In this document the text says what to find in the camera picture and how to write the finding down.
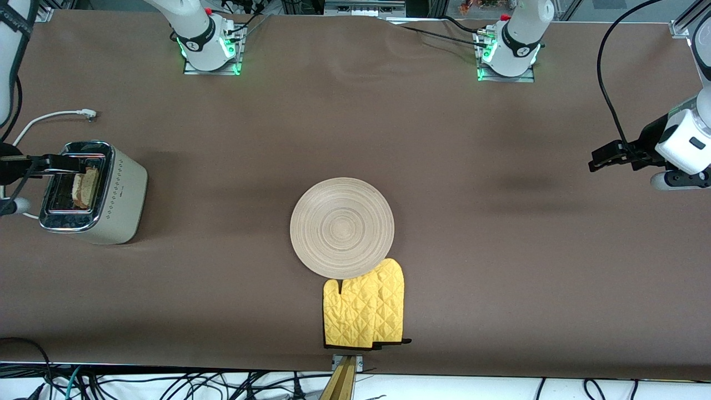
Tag black looped floor cable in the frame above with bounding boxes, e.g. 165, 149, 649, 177
0, 337, 54, 400

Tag brown table cover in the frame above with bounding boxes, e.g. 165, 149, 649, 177
0, 8, 711, 382

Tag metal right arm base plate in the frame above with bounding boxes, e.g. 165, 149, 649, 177
183, 23, 246, 76

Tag grey equipment box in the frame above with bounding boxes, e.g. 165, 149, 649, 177
323, 0, 408, 18

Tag white toaster power cord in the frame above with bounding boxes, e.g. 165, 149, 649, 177
0, 109, 98, 219

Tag black base power cable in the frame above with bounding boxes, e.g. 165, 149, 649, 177
389, 14, 490, 49

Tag yellow aluminium profile bar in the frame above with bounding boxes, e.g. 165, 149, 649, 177
319, 356, 357, 400

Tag round wooden plate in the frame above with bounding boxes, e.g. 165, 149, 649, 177
290, 177, 395, 279

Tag tangled black floor cables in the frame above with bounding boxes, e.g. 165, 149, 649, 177
83, 368, 334, 400

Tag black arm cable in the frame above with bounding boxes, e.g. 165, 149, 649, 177
0, 0, 39, 214
597, 0, 664, 153

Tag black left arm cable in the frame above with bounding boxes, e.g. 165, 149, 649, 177
597, 0, 664, 153

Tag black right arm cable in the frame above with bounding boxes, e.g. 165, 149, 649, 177
0, 0, 39, 214

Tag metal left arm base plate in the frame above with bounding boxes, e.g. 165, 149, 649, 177
475, 29, 537, 83

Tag teal floor cable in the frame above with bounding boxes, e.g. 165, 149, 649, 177
64, 366, 85, 400

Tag cream two-slot toaster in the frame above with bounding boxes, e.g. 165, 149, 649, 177
38, 140, 148, 246

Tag brown bread slice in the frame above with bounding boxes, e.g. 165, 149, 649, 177
71, 168, 99, 210

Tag yellow quilted oven mitt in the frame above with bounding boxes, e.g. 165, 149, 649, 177
323, 277, 382, 350
364, 258, 413, 347

